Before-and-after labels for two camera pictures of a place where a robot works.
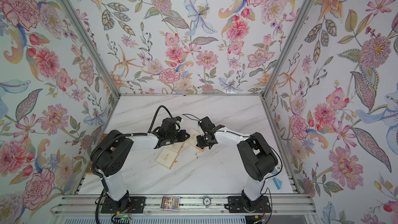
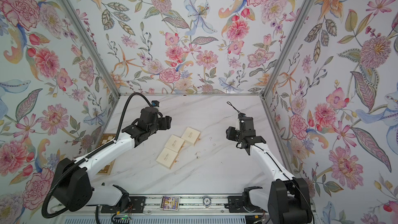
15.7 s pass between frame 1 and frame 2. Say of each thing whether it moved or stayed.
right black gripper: moved
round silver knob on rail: stayed
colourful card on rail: stayed
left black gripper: moved
